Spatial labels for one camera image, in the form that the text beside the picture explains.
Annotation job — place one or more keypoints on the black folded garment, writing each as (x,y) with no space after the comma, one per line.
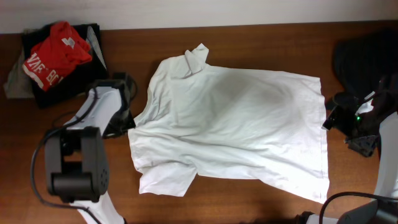
(78,81)

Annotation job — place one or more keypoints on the dark garment at right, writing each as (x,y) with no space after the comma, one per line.
(361,62)

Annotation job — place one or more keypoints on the grey folded garment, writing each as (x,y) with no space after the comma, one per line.
(18,84)

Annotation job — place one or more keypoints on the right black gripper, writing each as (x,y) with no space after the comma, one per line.
(337,118)

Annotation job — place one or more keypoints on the white t-shirt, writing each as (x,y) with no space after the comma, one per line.
(230,123)

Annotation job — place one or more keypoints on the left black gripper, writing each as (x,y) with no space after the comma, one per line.
(113,131)

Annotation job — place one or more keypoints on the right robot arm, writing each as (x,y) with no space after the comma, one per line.
(372,132)

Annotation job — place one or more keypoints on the red printed t-shirt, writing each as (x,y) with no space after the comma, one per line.
(57,56)

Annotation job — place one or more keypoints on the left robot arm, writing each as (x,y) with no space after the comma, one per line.
(76,166)

